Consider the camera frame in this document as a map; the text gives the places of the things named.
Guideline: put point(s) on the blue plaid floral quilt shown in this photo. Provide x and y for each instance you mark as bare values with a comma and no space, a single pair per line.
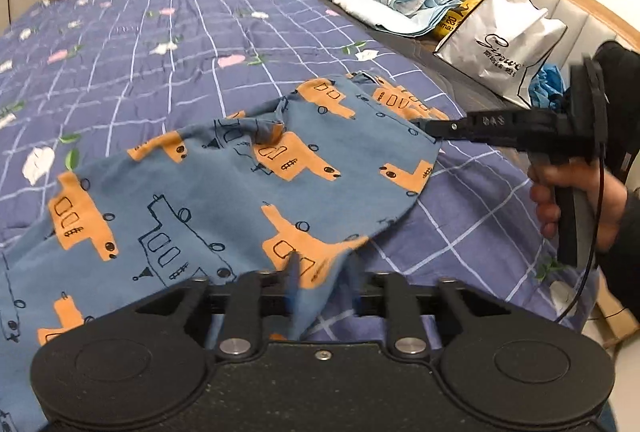
150,51

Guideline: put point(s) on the white shopping bag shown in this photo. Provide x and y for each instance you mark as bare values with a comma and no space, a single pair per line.
500,41

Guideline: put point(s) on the blue pants with orange print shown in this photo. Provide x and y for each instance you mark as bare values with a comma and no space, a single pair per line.
200,192

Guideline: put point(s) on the person's right hand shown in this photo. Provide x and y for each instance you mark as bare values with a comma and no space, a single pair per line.
607,207

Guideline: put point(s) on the light blue crumpled cloth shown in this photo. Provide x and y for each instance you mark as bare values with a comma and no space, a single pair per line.
400,9

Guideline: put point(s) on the person's right forearm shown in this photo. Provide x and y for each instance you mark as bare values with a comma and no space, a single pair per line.
622,257

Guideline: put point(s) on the yellow packet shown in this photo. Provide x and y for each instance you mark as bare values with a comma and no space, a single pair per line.
457,19

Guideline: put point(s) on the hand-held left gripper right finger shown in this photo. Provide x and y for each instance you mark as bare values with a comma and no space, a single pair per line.
361,297

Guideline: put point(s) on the cardboard box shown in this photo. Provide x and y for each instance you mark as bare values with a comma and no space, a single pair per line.
617,312

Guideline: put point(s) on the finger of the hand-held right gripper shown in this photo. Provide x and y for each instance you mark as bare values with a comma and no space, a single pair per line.
450,127
500,117

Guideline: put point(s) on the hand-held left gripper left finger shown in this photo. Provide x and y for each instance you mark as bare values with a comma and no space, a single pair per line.
294,273

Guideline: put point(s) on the dark grey bed sheet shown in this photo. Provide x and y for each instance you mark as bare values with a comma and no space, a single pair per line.
450,76

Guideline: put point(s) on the bright blue plastic bag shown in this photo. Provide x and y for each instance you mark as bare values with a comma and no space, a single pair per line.
547,86

